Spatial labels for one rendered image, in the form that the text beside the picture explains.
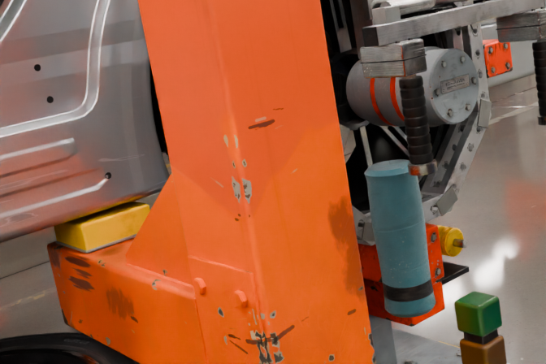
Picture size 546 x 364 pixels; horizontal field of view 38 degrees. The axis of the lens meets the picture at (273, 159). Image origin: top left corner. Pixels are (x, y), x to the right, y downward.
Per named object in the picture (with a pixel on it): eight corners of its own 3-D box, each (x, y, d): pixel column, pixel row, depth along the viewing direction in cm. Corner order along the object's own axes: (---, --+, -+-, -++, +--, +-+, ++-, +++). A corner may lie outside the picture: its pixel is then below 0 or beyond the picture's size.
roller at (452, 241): (372, 235, 185) (369, 210, 183) (476, 253, 161) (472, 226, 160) (354, 242, 181) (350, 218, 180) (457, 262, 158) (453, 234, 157)
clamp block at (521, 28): (514, 38, 147) (511, 10, 146) (558, 35, 140) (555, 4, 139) (497, 43, 144) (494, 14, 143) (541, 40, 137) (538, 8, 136)
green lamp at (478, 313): (477, 319, 98) (473, 288, 98) (504, 327, 95) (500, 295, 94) (456, 331, 96) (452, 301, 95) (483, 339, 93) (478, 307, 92)
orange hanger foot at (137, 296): (140, 294, 160) (104, 125, 153) (308, 360, 118) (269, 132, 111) (62, 325, 150) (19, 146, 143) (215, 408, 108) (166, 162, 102)
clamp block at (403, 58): (385, 73, 127) (380, 40, 126) (428, 71, 120) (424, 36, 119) (362, 79, 124) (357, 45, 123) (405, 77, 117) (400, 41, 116)
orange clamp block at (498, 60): (457, 80, 169) (484, 71, 174) (488, 79, 163) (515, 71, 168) (453, 46, 168) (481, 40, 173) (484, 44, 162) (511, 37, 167)
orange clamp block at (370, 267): (354, 231, 153) (355, 277, 154) (383, 236, 147) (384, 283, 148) (380, 226, 157) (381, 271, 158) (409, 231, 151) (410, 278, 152)
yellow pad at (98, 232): (121, 221, 154) (116, 196, 153) (157, 230, 143) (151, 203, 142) (54, 243, 146) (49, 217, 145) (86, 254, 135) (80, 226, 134)
